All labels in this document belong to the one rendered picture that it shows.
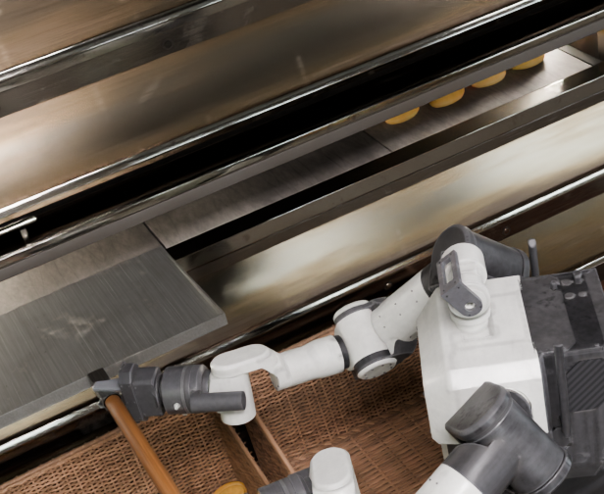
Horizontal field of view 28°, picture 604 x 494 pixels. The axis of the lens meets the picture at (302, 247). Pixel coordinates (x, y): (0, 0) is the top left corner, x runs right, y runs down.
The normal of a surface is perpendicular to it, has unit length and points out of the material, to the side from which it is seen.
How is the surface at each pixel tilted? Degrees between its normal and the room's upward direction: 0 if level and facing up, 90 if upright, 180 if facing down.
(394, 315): 60
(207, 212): 0
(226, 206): 0
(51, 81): 90
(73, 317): 0
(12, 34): 70
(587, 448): 86
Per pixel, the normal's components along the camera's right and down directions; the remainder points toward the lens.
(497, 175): 0.36, 0.12
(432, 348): -0.83, -0.47
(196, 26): 0.44, 0.43
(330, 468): -0.24, -0.89
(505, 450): 0.27, -0.11
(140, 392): -0.13, 0.57
